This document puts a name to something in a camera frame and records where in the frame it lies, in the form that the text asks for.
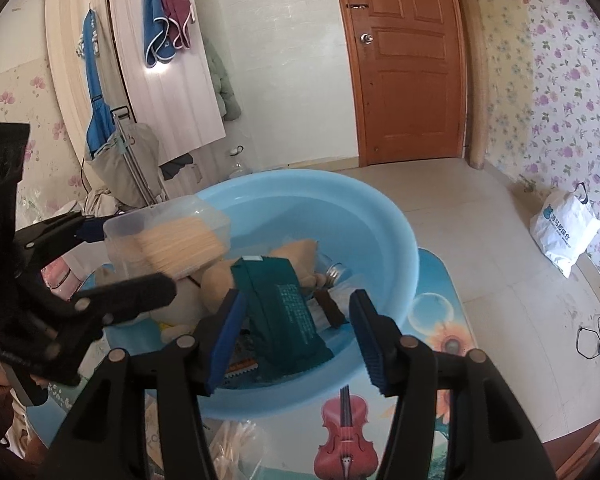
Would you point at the blue apron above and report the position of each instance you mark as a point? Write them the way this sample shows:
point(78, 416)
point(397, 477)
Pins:
point(94, 85)

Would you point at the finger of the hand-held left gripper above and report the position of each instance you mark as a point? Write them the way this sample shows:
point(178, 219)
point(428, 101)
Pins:
point(140, 295)
point(87, 230)

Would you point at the printed flat packet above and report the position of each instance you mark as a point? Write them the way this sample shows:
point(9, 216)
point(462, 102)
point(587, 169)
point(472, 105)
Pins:
point(240, 360)

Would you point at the brown rectangular bar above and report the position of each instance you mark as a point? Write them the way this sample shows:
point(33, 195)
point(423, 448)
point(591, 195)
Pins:
point(330, 310)

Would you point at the metal clothes rack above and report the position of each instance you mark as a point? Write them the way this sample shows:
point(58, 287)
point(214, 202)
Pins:
point(135, 165)

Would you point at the dark green packet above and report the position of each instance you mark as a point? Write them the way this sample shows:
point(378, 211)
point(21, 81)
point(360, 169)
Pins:
point(285, 320)

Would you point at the pale wood panel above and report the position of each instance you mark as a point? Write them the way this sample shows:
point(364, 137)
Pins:
point(65, 60)
point(180, 100)

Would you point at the clear box of wooden sticks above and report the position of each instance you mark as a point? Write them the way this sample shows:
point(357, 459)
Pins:
point(180, 245)

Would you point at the grey cloth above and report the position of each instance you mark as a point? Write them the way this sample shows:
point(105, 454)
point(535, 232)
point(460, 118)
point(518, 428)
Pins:
point(115, 170)

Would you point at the flower printed desktop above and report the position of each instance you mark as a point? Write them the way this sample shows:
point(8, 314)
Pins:
point(430, 320)

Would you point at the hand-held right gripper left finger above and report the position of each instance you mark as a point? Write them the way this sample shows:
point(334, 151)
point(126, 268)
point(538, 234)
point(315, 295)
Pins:
point(225, 345)

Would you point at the blue towel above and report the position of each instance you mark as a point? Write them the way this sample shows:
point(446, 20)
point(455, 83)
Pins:
point(152, 20)

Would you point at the dark cloth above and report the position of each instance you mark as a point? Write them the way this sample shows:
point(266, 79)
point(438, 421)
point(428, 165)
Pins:
point(176, 166)

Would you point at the white shopping bag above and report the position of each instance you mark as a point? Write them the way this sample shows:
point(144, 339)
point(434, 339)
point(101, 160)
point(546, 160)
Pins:
point(565, 235)

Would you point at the white cloth pile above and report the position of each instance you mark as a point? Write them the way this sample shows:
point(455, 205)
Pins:
point(100, 202)

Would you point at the brown wooden furniture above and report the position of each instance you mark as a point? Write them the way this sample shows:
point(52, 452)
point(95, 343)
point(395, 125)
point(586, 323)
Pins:
point(575, 450)

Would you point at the green jacket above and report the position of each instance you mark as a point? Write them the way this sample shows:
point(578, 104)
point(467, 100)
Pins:
point(227, 95)

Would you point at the beige upright mattress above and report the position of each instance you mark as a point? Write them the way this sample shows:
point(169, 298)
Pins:
point(480, 85)

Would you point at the brown wooden door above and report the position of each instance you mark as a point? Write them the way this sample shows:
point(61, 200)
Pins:
point(405, 60)

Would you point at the beige plush toy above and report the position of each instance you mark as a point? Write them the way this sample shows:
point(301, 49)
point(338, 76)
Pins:
point(215, 280)

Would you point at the pink patterned item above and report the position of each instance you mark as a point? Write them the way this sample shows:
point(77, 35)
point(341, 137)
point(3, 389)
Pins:
point(62, 275)

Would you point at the clear bag of wooden sticks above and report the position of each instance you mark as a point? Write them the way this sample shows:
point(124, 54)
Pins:
point(240, 450)

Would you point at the maroon towel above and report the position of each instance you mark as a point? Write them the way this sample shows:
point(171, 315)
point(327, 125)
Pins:
point(177, 5)

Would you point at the clear plastic bottle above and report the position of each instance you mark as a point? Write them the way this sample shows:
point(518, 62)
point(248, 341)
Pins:
point(237, 162)

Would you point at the light blue plastic basin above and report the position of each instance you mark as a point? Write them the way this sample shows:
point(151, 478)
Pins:
point(330, 210)

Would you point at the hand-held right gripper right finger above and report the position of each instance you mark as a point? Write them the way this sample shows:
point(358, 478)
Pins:
point(370, 345)

